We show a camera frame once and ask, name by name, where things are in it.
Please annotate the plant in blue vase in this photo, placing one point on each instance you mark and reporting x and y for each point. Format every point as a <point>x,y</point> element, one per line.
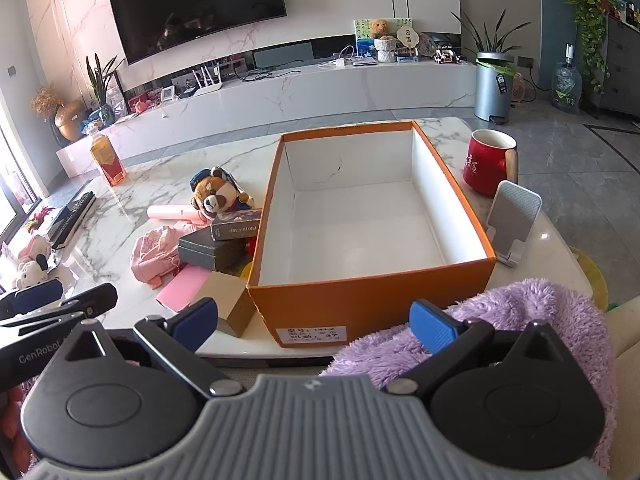
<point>100,85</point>

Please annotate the white router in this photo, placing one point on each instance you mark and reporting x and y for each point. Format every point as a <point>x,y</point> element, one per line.
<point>207,87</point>

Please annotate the beige sofa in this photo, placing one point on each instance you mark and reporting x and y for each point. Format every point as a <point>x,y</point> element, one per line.
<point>627,330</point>

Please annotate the orange cardboard box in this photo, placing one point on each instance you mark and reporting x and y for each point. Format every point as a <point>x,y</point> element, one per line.
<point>360,225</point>

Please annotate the green yellow floor mat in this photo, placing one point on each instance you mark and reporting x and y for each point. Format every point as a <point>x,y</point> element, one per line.
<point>595,280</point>

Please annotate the plush bear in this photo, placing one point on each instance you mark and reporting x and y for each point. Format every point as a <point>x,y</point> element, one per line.
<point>215,200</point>

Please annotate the pink desk clock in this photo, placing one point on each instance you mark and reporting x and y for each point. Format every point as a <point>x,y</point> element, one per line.
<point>167,94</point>

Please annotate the hanging ivy plant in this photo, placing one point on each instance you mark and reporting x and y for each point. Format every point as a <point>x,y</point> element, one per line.
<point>590,15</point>

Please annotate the decorative plate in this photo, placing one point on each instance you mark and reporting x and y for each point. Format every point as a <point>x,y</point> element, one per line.
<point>430,44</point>

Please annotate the silver flat device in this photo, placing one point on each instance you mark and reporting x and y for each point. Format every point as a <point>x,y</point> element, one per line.
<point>364,62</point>

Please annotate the black keyboard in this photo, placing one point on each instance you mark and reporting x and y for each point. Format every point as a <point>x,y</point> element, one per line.
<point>72,217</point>

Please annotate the grey pedal trash bin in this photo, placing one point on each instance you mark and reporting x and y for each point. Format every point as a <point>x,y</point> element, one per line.
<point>492,90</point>

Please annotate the round fan ornament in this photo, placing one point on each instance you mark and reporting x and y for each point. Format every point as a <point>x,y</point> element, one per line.
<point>409,37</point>

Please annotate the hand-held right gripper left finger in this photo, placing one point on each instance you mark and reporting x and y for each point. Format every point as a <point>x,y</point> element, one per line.
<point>197,317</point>

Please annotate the black wall television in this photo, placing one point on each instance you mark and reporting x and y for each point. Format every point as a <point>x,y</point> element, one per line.
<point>195,5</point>

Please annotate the white marble TV console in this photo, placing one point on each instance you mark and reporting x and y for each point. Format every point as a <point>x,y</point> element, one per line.
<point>300,95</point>

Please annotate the white flower pot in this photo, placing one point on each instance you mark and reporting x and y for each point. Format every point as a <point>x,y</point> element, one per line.
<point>385,51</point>

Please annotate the grey drawer cabinet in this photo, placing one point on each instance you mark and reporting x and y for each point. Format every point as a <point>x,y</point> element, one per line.
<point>622,65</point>

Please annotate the white grey phone stand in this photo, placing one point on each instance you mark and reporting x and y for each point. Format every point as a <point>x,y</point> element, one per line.
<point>515,210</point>

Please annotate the black white toy car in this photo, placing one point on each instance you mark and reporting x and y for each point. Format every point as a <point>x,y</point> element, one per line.
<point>447,56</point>

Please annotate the pink cloth pouch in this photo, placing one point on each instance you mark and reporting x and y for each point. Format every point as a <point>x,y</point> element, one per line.
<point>155,252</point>

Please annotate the gold vase with dried flowers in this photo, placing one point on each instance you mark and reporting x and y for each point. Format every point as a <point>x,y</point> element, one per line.
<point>67,120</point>

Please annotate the brown teddy bear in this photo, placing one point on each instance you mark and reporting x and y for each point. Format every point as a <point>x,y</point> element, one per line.
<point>382,27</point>

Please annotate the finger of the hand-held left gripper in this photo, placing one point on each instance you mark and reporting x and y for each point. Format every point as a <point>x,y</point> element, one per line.
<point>37,294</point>
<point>95,300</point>

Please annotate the small brown cardboard box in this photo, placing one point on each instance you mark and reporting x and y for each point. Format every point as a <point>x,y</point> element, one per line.
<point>232,300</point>

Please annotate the amber drink bottle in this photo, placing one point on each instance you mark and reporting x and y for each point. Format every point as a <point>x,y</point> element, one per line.
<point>107,160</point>

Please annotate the wall socket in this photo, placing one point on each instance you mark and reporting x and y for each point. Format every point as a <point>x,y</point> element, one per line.
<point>525,61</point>

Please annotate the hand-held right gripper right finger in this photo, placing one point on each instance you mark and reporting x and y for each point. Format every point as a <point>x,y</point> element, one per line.
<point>432,327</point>

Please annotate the dark grey box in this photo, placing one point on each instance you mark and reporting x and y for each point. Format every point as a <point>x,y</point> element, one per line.
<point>210,255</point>

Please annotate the dark printed card box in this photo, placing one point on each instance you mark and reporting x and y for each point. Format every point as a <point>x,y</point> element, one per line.
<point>235,225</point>

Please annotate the small pink toy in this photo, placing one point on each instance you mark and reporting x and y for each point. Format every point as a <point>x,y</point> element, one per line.
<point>140,105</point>

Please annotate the long-leaf potted plant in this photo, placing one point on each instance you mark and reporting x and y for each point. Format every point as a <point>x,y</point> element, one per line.
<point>487,35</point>

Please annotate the white dog plush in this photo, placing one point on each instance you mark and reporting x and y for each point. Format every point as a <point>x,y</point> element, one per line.
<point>31,270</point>

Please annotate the purple fluffy blanket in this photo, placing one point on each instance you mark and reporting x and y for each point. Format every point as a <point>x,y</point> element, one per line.
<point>525,305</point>

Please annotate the clear water jug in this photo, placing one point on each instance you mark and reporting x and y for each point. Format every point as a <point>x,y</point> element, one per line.
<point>566,85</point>

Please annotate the grey speaker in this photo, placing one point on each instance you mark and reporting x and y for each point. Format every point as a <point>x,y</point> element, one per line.
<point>282,55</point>

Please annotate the pink plush toy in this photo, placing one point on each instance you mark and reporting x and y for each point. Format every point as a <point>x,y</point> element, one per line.
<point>35,247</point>

